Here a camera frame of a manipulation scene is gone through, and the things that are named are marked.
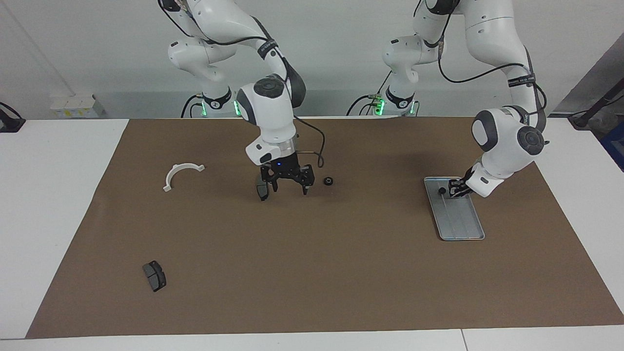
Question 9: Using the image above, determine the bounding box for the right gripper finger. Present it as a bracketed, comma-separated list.
[260, 168, 280, 194]
[294, 165, 315, 196]

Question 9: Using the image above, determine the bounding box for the silver metal tray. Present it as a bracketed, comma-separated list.
[423, 176, 486, 241]

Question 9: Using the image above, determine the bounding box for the brown table mat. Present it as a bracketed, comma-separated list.
[25, 117, 624, 339]

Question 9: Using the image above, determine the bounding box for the black stand pole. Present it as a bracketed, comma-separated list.
[568, 80, 624, 130]

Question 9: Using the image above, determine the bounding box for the blue bin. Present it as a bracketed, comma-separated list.
[599, 122, 624, 172]

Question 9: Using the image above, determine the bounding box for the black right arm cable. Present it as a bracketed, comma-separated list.
[158, 0, 326, 169]

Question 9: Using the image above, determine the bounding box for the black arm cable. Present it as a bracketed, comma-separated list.
[436, 29, 547, 132]
[158, 0, 326, 169]

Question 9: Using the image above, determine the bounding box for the black base power cable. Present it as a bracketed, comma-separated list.
[347, 94, 376, 116]
[181, 94, 201, 118]

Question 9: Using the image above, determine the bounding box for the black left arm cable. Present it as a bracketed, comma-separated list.
[436, 29, 547, 132]

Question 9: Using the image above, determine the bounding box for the white curved plastic bracket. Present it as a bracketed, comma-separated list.
[163, 163, 206, 192]

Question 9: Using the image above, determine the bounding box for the white wall socket box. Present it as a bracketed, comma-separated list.
[50, 94, 105, 118]

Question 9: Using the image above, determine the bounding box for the black clamp mount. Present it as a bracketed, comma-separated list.
[0, 101, 26, 133]

